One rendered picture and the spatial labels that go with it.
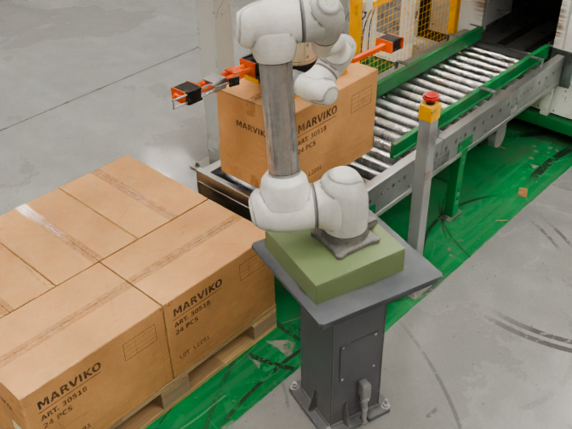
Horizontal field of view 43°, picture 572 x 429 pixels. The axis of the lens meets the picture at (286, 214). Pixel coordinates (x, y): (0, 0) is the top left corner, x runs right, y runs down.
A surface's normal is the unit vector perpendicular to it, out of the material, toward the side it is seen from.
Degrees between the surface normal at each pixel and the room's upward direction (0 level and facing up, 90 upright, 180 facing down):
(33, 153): 0
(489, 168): 0
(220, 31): 90
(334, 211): 87
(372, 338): 90
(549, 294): 0
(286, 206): 80
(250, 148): 89
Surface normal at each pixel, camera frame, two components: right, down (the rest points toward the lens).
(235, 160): -0.65, 0.43
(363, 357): 0.48, 0.50
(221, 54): 0.73, 0.40
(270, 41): -0.01, 0.56
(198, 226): -0.02, -0.82
